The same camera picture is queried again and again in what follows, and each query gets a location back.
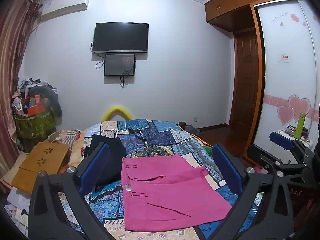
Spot yellow curved foam piece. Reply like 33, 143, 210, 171
101, 103, 133, 122

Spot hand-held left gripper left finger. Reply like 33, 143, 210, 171
27, 142, 116, 240

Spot white nightstand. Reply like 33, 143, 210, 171
272, 128, 314, 151

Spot striped pink curtain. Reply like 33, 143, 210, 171
0, 0, 42, 179

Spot grey cloth heap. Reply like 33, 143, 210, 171
185, 124, 201, 135

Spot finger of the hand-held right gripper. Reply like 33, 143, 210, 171
246, 144, 310, 174
269, 131, 315, 157

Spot grey plush pillow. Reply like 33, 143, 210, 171
29, 86, 63, 118

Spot brown wooden door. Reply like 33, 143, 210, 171
230, 29, 261, 137

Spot red cardboard box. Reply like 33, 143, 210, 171
26, 94, 47, 116

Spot dark folded pants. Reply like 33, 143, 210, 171
84, 134, 127, 188

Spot pink pants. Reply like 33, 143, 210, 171
121, 154, 233, 232

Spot blue patchwork print blanket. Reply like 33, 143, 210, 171
57, 119, 263, 240

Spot white air conditioner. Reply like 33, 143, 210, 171
39, 0, 89, 22

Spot wooden folding lap table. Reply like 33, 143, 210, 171
11, 142, 72, 194

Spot wooden overhead cabinet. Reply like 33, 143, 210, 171
203, 0, 320, 32

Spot black wall television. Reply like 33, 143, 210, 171
91, 22, 149, 54

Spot small black wall monitor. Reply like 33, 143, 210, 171
104, 53, 136, 77

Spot white paper pile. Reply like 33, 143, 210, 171
4, 187, 32, 232

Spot green fabric basket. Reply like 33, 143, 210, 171
14, 109, 57, 139

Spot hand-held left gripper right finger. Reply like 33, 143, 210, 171
212, 143, 296, 240

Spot green bottle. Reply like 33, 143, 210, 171
294, 112, 307, 140

